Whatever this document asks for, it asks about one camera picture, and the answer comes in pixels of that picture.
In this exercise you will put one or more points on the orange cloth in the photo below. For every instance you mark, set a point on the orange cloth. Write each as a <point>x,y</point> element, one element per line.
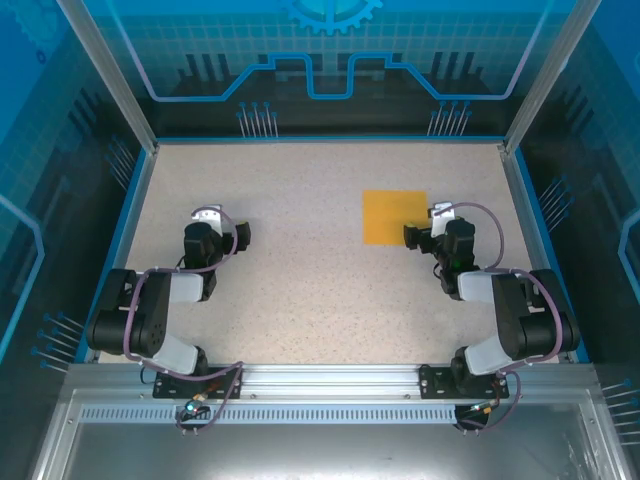
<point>385,215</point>

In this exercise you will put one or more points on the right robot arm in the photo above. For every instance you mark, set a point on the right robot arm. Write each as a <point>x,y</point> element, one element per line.
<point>510,310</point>

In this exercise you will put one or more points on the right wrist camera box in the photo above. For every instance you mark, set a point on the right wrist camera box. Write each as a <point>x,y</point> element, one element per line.
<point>440,225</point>

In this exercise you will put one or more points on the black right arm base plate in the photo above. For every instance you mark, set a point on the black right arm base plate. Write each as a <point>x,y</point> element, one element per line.
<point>435,382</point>

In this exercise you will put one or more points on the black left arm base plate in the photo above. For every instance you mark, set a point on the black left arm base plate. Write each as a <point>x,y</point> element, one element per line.
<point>172,387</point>

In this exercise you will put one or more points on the aluminium mounting rail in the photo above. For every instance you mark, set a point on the aluminium mounting rail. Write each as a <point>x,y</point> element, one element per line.
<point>330,380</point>

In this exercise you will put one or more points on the aluminium frame post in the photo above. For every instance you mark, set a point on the aluminium frame post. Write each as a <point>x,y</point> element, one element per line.
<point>550,75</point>
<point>112,75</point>

